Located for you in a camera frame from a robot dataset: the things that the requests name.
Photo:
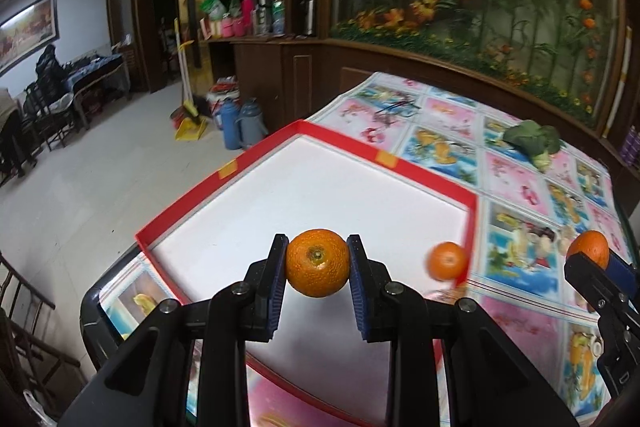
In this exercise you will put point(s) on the cluttered side table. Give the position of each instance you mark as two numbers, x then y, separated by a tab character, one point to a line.
95	74

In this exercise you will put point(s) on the orange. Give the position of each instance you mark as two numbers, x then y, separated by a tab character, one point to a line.
592	244
447	261
315	272

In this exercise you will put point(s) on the red shallow box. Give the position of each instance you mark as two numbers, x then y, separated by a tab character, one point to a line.
310	187

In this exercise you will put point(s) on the framed wall painting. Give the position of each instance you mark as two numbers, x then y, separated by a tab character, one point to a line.
27	32

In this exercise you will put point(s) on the fruit printed tablecloth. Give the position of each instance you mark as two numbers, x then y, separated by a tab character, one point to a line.
520	322

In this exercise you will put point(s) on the pink containers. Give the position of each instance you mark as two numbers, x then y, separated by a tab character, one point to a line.
231	27

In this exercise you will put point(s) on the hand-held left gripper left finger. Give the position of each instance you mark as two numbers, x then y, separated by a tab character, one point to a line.
276	287

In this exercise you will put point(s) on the green bag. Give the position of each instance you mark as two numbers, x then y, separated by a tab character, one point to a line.
214	8

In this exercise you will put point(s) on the green leafy vegetable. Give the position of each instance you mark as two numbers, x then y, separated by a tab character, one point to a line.
532	139

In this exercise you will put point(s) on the yellow dustpan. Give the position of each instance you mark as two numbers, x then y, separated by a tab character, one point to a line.
191	129

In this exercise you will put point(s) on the black thermos flask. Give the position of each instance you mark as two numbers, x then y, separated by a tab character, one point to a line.
262	9

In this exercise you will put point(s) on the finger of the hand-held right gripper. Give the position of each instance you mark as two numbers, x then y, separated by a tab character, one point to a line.
622	272
592	279

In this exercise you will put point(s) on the grey thermos flask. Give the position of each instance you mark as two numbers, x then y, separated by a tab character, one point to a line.
252	122

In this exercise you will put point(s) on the blue thermos flask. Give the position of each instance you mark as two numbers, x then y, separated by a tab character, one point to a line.
230	124

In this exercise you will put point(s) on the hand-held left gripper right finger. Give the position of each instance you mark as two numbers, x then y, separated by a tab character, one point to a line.
357	292

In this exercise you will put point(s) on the dark wooden chair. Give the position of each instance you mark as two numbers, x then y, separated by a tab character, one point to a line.
30	347

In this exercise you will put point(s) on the silver thermos flask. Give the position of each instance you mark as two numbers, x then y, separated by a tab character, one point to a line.
310	13

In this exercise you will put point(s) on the purple bottle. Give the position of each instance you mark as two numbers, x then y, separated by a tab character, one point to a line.
631	147

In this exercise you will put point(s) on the pink bottle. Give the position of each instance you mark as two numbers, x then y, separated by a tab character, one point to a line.
247	14

